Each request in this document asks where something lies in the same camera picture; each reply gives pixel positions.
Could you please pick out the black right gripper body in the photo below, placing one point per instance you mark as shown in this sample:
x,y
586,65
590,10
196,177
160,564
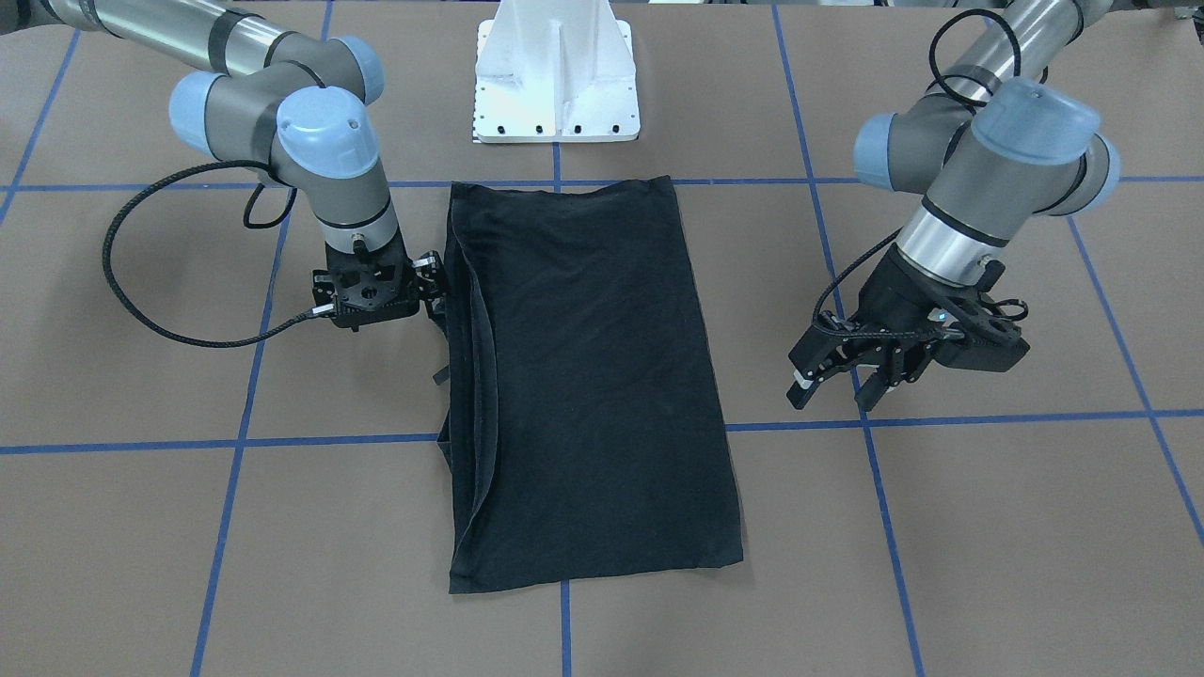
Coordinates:
x,y
432,278

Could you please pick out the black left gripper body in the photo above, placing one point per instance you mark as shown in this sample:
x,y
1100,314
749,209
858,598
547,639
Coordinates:
x,y
894,294

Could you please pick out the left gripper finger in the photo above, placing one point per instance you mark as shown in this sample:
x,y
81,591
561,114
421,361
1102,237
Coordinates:
x,y
818,356
893,362

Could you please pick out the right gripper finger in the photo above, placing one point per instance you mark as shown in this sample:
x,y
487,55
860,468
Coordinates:
x,y
431,278
436,309

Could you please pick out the black graphic t-shirt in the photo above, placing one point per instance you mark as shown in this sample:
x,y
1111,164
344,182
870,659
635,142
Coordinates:
x,y
584,434

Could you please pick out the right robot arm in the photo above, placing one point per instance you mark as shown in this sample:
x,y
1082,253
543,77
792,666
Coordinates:
x,y
293,110

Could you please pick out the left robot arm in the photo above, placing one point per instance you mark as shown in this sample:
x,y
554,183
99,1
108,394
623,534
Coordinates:
x,y
987,147

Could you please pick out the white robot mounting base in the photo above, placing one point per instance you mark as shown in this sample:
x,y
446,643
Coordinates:
x,y
555,72

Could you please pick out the brown table mat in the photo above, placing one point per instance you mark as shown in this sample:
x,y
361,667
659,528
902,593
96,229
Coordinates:
x,y
282,510

